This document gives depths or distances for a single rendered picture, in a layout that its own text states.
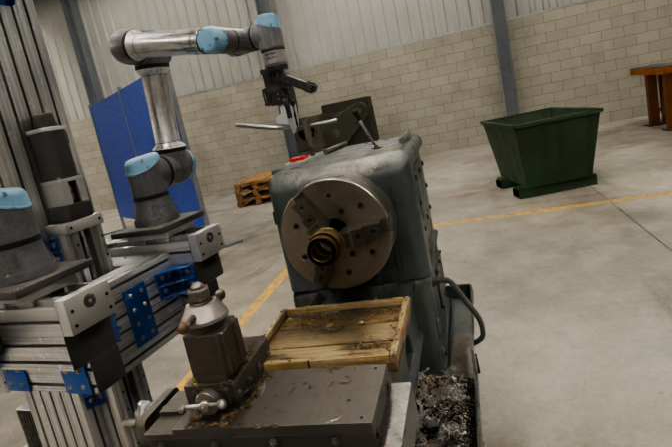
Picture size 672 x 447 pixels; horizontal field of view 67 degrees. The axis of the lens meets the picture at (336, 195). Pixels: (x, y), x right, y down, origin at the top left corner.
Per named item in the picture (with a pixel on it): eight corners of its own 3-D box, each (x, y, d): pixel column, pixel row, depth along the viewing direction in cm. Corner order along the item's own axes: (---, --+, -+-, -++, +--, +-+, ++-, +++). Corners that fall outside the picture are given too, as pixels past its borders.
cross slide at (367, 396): (181, 397, 100) (175, 377, 99) (393, 386, 89) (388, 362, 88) (129, 457, 84) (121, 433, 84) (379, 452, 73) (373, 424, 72)
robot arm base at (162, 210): (125, 230, 170) (117, 201, 168) (156, 217, 183) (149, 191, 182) (160, 225, 164) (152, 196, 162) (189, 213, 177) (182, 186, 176)
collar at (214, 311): (196, 310, 90) (192, 294, 90) (236, 306, 88) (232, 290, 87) (172, 331, 82) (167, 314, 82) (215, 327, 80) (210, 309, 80)
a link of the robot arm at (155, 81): (149, 190, 180) (114, 31, 169) (177, 180, 193) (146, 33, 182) (175, 188, 175) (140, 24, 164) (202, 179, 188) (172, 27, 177)
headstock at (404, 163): (328, 240, 220) (309, 152, 214) (438, 225, 207) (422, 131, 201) (284, 295, 164) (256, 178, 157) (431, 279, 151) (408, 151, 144)
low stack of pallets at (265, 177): (259, 194, 1038) (254, 173, 1031) (298, 187, 1019) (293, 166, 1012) (236, 208, 918) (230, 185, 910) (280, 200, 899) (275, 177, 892)
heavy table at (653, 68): (634, 123, 941) (628, 69, 924) (660, 118, 929) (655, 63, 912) (668, 131, 788) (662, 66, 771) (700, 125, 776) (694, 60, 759)
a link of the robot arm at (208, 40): (88, 27, 159) (215, 17, 140) (115, 29, 169) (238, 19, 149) (93, 65, 162) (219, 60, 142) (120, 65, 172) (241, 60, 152)
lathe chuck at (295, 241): (291, 273, 154) (289, 171, 147) (394, 281, 147) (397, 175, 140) (281, 284, 146) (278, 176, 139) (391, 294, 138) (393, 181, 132)
